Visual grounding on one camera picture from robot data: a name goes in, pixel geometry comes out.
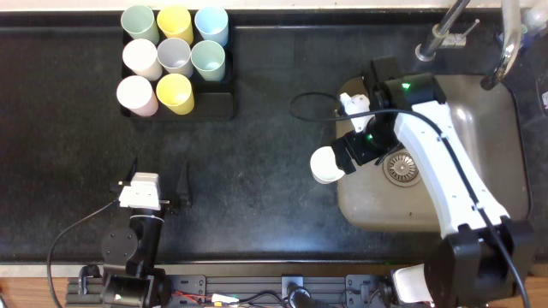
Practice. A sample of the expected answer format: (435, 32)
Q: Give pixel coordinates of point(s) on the steel sink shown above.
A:
(488, 120)

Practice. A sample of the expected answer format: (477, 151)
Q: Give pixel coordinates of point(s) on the yellow cup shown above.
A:
(173, 21)
(173, 90)

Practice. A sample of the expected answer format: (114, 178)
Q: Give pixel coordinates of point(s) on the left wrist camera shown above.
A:
(141, 192)

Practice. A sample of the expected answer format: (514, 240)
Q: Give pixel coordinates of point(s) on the blue soap bottle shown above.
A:
(535, 19)

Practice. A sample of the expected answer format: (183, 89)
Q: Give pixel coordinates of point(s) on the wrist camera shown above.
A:
(355, 109)
(141, 192)

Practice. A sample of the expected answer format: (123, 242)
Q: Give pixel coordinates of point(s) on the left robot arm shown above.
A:
(145, 239)

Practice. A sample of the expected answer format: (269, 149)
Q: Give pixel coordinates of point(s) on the mounting rail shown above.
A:
(248, 286)

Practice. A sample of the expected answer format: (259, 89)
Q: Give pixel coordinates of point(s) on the grey cup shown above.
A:
(173, 55)

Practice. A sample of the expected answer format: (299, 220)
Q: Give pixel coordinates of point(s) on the steel tap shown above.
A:
(445, 25)

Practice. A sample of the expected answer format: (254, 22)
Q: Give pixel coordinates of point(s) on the green cup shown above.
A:
(138, 21)
(207, 57)

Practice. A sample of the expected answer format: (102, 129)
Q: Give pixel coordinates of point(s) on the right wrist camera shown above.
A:
(355, 109)

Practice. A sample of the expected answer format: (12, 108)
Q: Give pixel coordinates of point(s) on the black tray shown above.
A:
(214, 104)

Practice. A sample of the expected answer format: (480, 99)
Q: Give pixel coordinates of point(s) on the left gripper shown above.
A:
(171, 207)

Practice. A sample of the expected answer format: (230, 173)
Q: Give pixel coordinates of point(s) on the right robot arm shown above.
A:
(432, 162)

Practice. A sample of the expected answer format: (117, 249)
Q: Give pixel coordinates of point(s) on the blue cup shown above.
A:
(211, 23)

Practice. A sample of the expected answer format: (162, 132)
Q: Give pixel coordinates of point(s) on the pink cup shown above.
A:
(135, 94)

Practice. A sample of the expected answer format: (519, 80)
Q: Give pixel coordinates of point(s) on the white cup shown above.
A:
(323, 164)
(139, 55)

